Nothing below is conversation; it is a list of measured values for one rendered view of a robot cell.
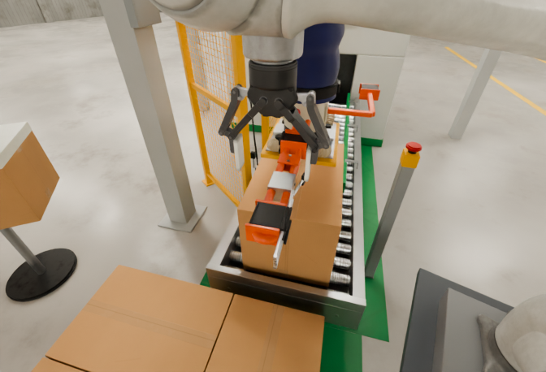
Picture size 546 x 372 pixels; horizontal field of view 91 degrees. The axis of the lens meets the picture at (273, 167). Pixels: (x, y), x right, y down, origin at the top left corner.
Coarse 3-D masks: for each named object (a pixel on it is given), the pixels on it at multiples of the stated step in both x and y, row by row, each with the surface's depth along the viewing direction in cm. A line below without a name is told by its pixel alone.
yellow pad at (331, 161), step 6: (330, 126) 115; (336, 126) 121; (336, 132) 116; (336, 138) 112; (330, 144) 108; (336, 144) 109; (336, 150) 105; (330, 156) 101; (336, 156) 102; (318, 162) 99; (324, 162) 99; (330, 162) 98
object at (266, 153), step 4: (280, 120) 125; (272, 132) 116; (272, 136) 113; (276, 136) 108; (268, 140) 111; (264, 148) 106; (264, 152) 104; (268, 152) 104; (272, 152) 104; (276, 152) 104; (264, 156) 103; (268, 156) 103; (272, 156) 102; (276, 156) 102
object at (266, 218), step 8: (256, 200) 62; (256, 208) 60; (264, 208) 60; (272, 208) 60; (280, 208) 60; (256, 216) 58; (264, 216) 58; (272, 216) 58; (280, 216) 58; (248, 224) 56; (256, 224) 56; (264, 224) 56; (272, 224) 56; (280, 224) 56; (248, 232) 57; (264, 232) 56; (272, 232) 55
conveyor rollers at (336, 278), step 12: (336, 120) 260; (348, 144) 222; (348, 156) 208; (348, 168) 194; (348, 180) 189; (348, 192) 173; (348, 204) 165; (348, 216) 159; (348, 240) 145; (240, 252) 136; (336, 252) 139; (348, 252) 137; (336, 264) 131; (348, 264) 130; (336, 276) 124; (348, 276) 124; (324, 288) 120
